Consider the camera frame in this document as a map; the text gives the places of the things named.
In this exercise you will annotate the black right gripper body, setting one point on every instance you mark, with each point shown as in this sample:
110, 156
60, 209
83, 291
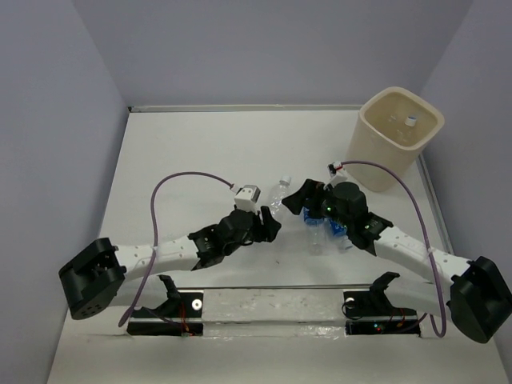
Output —
326, 204

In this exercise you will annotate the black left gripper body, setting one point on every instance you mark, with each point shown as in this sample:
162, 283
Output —
254, 233

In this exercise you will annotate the clear unlabelled bottle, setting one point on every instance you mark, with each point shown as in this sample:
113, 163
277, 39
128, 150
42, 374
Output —
277, 193

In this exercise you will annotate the blue label bottle row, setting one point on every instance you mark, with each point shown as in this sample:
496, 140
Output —
314, 231
406, 131
338, 235

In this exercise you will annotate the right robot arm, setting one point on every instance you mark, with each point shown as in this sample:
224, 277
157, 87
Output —
471, 293

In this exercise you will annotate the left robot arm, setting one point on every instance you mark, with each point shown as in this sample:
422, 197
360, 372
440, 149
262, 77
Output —
92, 278

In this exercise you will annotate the beige plastic bin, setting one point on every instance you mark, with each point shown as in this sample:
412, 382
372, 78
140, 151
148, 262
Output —
373, 147

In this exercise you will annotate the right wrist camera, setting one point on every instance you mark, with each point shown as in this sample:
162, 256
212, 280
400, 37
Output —
337, 173

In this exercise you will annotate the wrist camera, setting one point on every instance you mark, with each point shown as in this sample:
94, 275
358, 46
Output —
337, 173
246, 197

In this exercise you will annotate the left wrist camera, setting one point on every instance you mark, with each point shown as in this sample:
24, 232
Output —
246, 197

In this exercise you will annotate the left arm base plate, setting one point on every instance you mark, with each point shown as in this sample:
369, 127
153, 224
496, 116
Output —
180, 315

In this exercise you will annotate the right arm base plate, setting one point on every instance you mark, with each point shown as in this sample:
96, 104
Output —
369, 312

